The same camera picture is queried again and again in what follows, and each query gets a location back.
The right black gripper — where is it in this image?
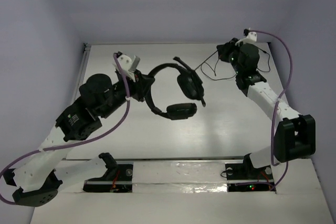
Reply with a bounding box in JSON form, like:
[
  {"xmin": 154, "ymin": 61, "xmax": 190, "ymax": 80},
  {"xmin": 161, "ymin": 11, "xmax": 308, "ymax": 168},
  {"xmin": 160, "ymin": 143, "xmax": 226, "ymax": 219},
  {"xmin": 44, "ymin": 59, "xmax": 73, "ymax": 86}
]
[{"xmin": 218, "ymin": 37, "xmax": 246, "ymax": 74}]

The black over-ear headphones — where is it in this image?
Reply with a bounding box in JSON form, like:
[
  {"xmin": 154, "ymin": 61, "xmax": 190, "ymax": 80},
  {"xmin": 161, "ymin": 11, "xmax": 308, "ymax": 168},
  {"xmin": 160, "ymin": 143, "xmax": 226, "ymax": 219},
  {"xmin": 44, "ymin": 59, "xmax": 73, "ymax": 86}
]
[{"xmin": 145, "ymin": 57, "xmax": 206, "ymax": 121}]

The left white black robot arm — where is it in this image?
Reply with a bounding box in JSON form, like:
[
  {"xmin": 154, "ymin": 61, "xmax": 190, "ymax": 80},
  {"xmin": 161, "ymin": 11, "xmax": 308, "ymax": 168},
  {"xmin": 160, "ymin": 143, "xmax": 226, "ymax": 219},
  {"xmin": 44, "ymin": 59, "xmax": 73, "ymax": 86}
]
[{"xmin": 1, "ymin": 71, "xmax": 155, "ymax": 207}]

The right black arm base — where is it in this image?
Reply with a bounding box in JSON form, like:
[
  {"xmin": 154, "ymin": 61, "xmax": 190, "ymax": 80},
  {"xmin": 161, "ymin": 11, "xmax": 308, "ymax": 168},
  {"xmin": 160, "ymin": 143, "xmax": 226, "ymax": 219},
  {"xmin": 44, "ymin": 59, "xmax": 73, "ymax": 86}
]
[{"xmin": 220, "ymin": 163, "xmax": 275, "ymax": 193}]

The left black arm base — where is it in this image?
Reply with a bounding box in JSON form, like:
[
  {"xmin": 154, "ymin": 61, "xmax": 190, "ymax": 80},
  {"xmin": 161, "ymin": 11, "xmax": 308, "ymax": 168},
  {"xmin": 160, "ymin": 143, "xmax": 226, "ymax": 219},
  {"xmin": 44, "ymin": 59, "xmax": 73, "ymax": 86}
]
[{"xmin": 82, "ymin": 164, "xmax": 133, "ymax": 193}]

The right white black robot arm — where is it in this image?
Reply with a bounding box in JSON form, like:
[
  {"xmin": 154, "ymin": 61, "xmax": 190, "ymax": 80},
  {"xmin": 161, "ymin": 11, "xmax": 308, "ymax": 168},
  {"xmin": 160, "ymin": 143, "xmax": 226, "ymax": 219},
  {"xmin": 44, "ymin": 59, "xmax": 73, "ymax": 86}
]
[{"xmin": 216, "ymin": 38, "xmax": 316, "ymax": 178}]

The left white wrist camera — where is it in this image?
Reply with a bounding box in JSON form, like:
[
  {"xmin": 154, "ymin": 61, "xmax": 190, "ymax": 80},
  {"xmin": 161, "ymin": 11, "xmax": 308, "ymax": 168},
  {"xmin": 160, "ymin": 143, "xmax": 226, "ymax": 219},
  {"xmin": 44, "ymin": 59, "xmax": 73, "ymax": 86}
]
[{"xmin": 114, "ymin": 51, "xmax": 140, "ymax": 73}]

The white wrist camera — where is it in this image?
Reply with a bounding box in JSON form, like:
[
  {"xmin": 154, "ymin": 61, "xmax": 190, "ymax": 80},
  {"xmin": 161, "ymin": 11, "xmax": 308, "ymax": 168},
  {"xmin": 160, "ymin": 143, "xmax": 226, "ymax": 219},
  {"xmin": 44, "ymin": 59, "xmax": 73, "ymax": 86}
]
[
  {"xmin": 114, "ymin": 51, "xmax": 140, "ymax": 73},
  {"xmin": 235, "ymin": 28, "xmax": 257, "ymax": 46}
]

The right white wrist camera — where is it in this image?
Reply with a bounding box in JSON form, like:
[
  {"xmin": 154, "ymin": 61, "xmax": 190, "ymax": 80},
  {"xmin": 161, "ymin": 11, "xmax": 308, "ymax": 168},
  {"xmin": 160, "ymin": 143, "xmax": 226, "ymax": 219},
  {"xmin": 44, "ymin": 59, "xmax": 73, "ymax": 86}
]
[{"xmin": 235, "ymin": 28, "xmax": 257, "ymax": 46}]

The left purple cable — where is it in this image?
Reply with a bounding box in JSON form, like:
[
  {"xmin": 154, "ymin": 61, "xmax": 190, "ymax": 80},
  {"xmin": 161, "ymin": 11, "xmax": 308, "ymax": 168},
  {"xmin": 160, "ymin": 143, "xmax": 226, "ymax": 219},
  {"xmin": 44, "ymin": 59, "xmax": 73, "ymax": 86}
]
[{"xmin": 0, "ymin": 53, "xmax": 132, "ymax": 206}]

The aluminium mounting rail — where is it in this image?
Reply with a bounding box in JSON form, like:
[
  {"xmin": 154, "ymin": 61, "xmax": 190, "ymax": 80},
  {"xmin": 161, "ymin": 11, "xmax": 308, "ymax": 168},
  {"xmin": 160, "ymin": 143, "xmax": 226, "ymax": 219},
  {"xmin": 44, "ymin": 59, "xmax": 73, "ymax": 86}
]
[{"xmin": 65, "ymin": 155, "xmax": 310, "ymax": 162}]

